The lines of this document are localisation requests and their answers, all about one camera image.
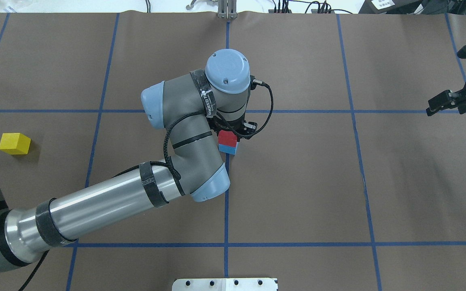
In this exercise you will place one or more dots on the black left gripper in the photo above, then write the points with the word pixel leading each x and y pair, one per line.
pixel 244 129

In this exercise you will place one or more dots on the red wooden block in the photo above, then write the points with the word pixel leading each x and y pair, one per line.
pixel 228 139

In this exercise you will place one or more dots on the blue wooden block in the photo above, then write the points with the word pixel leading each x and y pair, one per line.
pixel 229 149

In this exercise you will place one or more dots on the yellow wooden block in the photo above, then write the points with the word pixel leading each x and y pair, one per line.
pixel 15 143

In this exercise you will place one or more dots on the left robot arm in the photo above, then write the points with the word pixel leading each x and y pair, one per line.
pixel 190 108

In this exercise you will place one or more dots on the aluminium frame post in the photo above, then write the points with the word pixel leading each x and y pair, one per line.
pixel 227 9

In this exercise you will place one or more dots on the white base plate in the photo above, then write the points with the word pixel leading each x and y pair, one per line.
pixel 225 284

